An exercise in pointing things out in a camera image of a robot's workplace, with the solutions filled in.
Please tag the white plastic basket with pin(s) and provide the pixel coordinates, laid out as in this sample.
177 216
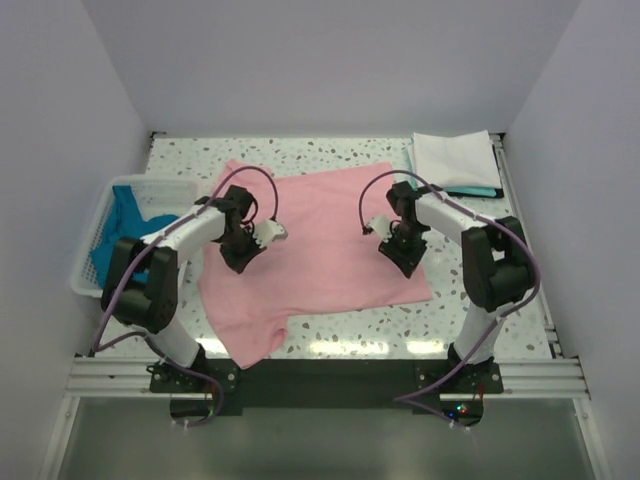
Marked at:
155 195

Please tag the blue t shirt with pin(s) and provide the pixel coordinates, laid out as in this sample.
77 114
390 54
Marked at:
125 220

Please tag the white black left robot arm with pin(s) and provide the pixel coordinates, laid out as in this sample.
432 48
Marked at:
141 287

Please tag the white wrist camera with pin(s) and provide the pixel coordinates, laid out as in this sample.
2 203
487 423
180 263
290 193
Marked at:
380 225
267 232

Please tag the aluminium frame rail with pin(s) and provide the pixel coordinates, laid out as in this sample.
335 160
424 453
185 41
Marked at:
522 379

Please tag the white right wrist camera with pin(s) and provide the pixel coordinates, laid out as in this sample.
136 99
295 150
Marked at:
380 225

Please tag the folded white t shirt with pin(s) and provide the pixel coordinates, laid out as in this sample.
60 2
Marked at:
431 158

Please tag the folded black t shirt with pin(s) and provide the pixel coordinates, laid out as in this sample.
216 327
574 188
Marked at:
475 172

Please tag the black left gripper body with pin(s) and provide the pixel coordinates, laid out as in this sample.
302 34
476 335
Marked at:
238 248

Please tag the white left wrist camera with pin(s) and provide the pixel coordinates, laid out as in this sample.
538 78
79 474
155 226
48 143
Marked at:
267 232

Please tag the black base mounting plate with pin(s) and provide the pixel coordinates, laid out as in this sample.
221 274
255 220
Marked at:
223 389

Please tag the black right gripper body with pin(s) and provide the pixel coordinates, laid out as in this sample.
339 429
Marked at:
406 244

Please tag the folded teal t shirt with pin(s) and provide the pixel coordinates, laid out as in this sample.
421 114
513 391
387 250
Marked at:
479 192

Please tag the pink t shirt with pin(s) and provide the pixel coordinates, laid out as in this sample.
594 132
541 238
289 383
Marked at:
325 265

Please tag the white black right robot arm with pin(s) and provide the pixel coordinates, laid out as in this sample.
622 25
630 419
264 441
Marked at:
498 268

